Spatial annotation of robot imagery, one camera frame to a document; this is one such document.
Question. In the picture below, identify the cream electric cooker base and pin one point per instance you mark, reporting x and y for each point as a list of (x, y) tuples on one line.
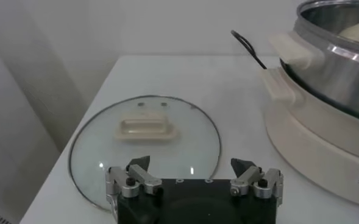
[(313, 143)]

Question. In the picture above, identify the perforated steel steamer basket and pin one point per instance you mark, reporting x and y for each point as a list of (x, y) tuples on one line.
[(334, 70)]

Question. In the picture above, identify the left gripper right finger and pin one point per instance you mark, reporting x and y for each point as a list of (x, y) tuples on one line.
[(246, 179)]

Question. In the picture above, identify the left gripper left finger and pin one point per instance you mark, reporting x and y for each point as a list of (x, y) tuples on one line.
[(142, 179)]

